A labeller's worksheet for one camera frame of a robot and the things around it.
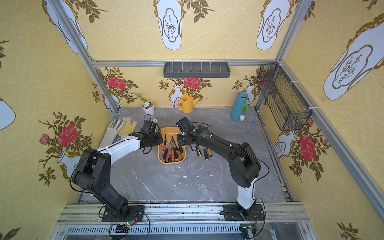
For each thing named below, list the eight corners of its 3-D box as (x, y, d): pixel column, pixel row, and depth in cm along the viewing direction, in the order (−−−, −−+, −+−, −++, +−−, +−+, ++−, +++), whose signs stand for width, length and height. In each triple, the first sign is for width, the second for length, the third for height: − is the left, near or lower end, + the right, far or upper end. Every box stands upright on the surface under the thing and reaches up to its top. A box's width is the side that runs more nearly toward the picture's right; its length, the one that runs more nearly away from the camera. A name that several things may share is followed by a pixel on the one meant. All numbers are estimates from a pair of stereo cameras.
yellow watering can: (179, 111, 122) (178, 101, 114) (186, 102, 129) (185, 92, 120) (191, 115, 119) (191, 105, 110) (197, 106, 125) (198, 96, 117)
